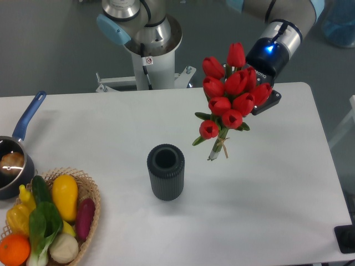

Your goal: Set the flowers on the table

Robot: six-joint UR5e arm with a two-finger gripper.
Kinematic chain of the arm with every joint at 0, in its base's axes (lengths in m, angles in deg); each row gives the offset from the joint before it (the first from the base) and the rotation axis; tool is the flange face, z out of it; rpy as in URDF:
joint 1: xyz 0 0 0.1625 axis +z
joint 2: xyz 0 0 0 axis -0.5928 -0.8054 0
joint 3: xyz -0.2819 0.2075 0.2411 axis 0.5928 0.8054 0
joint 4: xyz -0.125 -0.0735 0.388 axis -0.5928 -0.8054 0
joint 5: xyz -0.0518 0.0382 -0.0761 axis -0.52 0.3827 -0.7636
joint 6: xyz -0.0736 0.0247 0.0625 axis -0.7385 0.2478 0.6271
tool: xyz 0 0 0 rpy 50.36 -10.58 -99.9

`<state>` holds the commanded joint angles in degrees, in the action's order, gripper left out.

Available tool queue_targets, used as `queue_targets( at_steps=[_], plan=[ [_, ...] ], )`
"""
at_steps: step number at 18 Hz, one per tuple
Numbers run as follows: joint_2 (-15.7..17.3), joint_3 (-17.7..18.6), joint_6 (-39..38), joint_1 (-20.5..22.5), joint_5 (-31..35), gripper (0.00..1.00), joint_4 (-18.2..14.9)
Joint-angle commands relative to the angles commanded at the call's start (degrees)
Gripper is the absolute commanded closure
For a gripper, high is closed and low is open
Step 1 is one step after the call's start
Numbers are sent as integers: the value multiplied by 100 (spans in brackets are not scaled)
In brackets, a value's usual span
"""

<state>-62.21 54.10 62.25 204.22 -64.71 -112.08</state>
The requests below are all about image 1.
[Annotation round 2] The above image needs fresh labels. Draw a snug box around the orange fruit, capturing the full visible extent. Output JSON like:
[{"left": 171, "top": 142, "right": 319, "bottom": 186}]
[{"left": 1, "top": 234, "right": 31, "bottom": 265}]

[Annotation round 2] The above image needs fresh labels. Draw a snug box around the woven wicker basket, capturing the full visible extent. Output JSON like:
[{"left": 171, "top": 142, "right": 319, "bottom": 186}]
[{"left": 1, "top": 167, "right": 100, "bottom": 265}]

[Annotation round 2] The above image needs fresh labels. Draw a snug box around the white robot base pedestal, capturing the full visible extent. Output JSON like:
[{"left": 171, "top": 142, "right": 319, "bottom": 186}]
[{"left": 97, "top": 1, "right": 196, "bottom": 90}]

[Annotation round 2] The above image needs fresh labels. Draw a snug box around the white frame at right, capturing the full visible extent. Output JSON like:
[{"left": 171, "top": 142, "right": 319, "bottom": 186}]
[{"left": 328, "top": 95, "right": 354, "bottom": 149}]

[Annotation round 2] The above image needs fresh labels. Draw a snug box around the yellow squash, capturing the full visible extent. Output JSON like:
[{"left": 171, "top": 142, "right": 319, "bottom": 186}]
[{"left": 52, "top": 175, "right": 78, "bottom": 223}]

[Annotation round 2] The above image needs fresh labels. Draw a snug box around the red tulip bouquet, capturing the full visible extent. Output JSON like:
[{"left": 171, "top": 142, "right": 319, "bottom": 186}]
[{"left": 192, "top": 43, "right": 273, "bottom": 161}]

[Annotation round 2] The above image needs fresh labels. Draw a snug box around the blue handled saucepan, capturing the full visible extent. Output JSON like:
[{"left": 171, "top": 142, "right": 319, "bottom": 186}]
[{"left": 1, "top": 91, "right": 47, "bottom": 200}]

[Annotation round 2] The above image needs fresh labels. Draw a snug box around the brown bread roll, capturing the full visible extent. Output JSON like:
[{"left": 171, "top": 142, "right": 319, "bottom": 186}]
[{"left": 1, "top": 152, "right": 24, "bottom": 176}]

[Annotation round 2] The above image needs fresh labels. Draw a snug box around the green bok choy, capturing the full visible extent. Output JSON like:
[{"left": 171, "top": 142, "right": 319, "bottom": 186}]
[{"left": 26, "top": 202, "right": 63, "bottom": 265}]

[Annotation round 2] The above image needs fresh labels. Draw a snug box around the black device at edge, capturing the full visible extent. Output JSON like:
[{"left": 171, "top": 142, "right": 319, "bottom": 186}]
[{"left": 334, "top": 225, "right": 354, "bottom": 254}]

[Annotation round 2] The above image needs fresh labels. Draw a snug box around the green cucumber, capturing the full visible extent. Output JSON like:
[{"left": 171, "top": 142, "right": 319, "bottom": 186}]
[{"left": 32, "top": 175, "right": 53, "bottom": 205}]

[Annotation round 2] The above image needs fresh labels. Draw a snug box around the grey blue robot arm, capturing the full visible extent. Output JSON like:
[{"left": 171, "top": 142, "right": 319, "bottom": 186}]
[{"left": 226, "top": 0, "right": 324, "bottom": 85}]

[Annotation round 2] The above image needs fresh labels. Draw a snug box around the dark grey ribbed vase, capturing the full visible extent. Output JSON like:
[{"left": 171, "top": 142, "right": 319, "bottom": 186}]
[{"left": 147, "top": 144, "right": 185, "bottom": 201}]

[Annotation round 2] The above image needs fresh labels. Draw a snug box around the yellow bell pepper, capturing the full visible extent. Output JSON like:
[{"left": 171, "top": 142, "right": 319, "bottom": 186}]
[{"left": 6, "top": 203, "right": 30, "bottom": 237}]

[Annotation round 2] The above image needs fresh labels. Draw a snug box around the yellow lemon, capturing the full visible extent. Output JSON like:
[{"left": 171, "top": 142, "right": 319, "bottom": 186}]
[{"left": 62, "top": 221, "right": 76, "bottom": 237}]

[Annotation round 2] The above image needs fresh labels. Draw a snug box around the purple eggplant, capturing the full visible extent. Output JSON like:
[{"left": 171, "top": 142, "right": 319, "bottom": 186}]
[{"left": 75, "top": 198, "right": 95, "bottom": 241}]

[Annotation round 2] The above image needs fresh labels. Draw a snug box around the blue translucent container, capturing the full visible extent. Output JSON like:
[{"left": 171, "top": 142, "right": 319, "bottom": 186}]
[{"left": 322, "top": 1, "right": 354, "bottom": 48}]

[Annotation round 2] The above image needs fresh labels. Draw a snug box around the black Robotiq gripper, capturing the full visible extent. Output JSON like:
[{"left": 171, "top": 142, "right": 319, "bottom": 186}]
[{"left": 225, "top": 38, "right": 289, "bottom": 116}]

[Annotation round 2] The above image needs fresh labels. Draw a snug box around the small yellow pepper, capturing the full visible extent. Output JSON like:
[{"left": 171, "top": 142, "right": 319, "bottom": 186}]
[{"left": 19, "top": 185, "right": 36, "bottom": 212}]

